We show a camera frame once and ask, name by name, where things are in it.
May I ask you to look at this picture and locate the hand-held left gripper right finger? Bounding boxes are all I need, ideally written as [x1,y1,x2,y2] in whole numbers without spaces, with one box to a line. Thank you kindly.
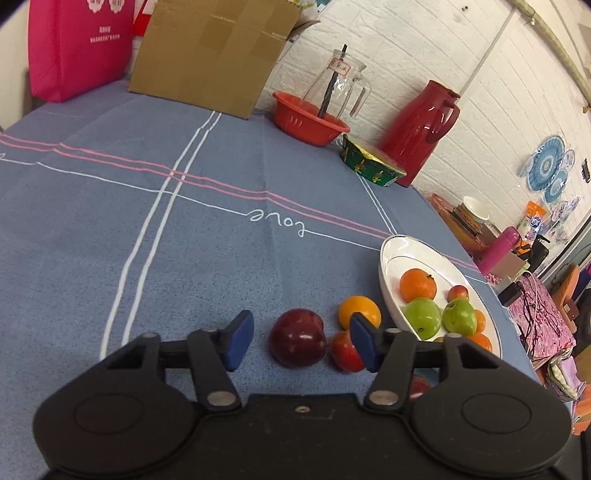
[349,313,502,413]

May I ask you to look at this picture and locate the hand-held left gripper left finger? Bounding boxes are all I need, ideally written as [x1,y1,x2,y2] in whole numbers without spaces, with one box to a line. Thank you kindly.
[93,310,255,413]

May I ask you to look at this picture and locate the small red apple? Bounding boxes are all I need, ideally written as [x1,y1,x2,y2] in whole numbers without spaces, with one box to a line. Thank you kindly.
[329,330,366,373]

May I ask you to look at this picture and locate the yellow-orange citrus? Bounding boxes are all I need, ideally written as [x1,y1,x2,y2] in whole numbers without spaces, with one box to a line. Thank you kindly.
[338,296,382,331]

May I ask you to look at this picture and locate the dark red plum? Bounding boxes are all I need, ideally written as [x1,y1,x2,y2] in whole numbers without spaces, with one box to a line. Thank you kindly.
[409,376,433,401]
[269,308,328,368]

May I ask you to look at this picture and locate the green apple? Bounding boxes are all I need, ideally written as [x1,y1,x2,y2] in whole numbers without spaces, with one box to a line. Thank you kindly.
[442,299,478,336]
[404,297,442,341]

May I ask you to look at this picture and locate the white plate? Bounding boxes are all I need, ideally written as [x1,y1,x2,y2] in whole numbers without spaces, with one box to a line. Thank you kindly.
[379,234,502,359]

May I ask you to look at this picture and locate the large orange with stem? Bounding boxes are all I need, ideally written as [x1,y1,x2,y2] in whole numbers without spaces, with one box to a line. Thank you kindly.
[399,268,437,304]

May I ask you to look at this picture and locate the blue striped tablecloth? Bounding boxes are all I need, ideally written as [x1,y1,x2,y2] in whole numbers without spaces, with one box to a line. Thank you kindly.
[0,78,548,467]

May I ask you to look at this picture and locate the black charger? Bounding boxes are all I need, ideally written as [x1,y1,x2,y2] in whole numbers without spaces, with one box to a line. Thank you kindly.
[498,282,525,308]

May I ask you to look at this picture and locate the orange tray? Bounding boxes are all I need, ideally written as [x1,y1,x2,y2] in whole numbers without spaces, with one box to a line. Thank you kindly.
[431,193,504,260]

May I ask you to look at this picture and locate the pink bottle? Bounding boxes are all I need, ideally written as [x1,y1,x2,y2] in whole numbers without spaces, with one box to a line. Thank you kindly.
[477,226,520,278]

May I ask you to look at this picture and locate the green patterned bowl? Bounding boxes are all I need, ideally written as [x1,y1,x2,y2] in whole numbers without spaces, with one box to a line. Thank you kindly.
[341,135,408,188]

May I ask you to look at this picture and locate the black device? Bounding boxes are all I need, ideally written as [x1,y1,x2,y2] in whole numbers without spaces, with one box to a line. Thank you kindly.
[526,235,553,274]

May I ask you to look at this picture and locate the orange snack packet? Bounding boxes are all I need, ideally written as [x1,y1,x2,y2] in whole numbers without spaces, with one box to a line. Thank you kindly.
[517,200,548,241]

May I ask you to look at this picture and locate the orange chair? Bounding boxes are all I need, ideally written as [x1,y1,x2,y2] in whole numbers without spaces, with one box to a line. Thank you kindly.
[551,264,583,334]

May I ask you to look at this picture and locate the red thermos jug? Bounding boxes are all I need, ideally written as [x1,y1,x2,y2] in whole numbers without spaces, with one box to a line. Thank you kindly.
[380,80,462,188]

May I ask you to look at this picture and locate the red plastic basket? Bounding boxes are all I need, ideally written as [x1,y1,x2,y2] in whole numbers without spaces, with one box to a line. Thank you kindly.
[271,91,352,147]

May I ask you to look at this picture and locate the glass pitcher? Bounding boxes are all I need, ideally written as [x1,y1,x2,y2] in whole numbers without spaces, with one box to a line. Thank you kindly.
[302,48,373,119]

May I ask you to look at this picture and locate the black stirrer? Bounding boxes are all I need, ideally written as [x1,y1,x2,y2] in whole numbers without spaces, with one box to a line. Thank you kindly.
[318,44,348,119]

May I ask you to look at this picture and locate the cardboard box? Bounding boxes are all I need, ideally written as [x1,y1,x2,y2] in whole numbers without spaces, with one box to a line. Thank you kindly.
[128,0,301,121]

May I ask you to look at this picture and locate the pink tote bag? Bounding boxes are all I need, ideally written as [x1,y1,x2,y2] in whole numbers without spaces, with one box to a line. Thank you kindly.
[28,0,149,103]

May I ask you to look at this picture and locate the blue paper fan wall decorations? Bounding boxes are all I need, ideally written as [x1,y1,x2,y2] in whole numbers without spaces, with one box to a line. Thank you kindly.
[517,135,583,223]

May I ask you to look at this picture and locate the beige wall pipe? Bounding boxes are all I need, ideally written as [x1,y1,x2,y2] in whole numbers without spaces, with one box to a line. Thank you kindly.
[512,0,591,99]

